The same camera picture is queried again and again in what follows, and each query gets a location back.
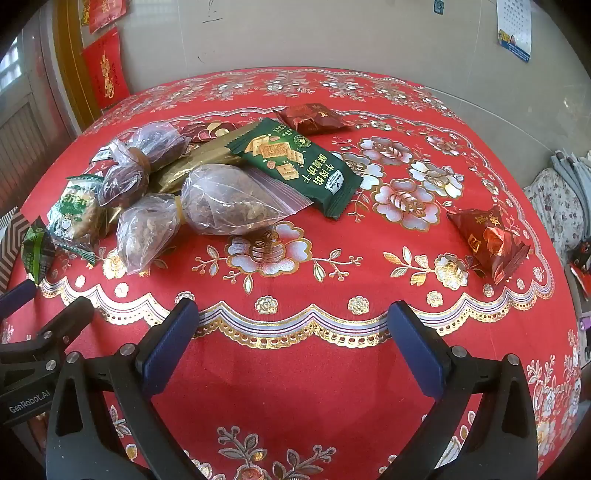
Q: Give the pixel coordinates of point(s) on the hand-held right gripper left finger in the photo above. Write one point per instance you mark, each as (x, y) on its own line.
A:
(171, 350)

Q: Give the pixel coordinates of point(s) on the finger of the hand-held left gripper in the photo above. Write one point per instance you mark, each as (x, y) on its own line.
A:
(69, 321)
(16, 295)

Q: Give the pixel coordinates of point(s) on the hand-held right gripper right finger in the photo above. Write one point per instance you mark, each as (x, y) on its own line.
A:
(415, 350)

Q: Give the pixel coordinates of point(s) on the long gold snack packet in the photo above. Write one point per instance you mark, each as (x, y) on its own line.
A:
(203, 159)

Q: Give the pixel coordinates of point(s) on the dark chocolate snack packet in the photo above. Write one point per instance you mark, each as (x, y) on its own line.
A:
(203, 130)

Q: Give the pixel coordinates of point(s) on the small green cracker packet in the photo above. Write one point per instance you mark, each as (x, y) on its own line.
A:
(37, 251)
(74, 217)

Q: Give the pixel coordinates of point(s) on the zigzag patterned box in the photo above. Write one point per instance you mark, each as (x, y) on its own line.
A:
(11, 244)

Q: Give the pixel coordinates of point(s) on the red floral tablecloth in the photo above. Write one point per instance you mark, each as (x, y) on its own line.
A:
(323, 369)

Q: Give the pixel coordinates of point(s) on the clear bag of walnuts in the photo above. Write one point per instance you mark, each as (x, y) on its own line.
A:
(143, 235)
(226, 198)

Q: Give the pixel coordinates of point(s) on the red foil snack packet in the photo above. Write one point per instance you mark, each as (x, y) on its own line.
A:
(489, 244)
(309, 119)

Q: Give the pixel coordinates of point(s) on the clear bag of dark dates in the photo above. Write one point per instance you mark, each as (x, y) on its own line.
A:
(161, 143)
(120, 184)

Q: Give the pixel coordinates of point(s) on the floral cushion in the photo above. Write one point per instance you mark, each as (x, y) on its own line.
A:
(554, 207)

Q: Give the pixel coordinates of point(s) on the large dark green cracker packet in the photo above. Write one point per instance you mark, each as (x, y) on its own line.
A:
(295, 170)

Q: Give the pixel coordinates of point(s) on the window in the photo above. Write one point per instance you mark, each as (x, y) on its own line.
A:
(9, 69)

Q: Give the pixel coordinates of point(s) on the grey folded cloth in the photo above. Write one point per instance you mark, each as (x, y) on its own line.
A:
(572, 168)

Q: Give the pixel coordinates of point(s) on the yellow wooden door frame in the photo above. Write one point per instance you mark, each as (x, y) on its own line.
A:
(69, 69)

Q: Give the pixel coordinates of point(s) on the red paper wall poster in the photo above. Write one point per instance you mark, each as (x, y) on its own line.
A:
(106, 69)
(106, 11)

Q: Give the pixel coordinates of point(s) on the wall calendar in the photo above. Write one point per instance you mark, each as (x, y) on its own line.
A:
(515, 27)

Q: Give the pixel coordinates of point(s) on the small blue wall sticker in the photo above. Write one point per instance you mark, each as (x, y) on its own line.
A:
(438, 5)

